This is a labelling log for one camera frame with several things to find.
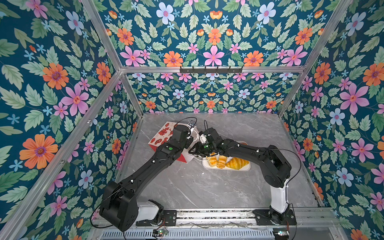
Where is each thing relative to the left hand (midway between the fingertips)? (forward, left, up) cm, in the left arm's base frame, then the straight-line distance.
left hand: (187, 128), depth 81 cm
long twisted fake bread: (-11, -20, -21) cm, 30 cm away
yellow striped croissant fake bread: (-14, -28, -19) cm, 37 cm away
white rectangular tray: (-12, -10, -22) cm, 27 cm away
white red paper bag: (+8, +17, -14) cm, 24 cm away
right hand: (-8, -1, -11) cm, 14 cm away
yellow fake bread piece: (-11, -14, -20) cm, 27 cm away
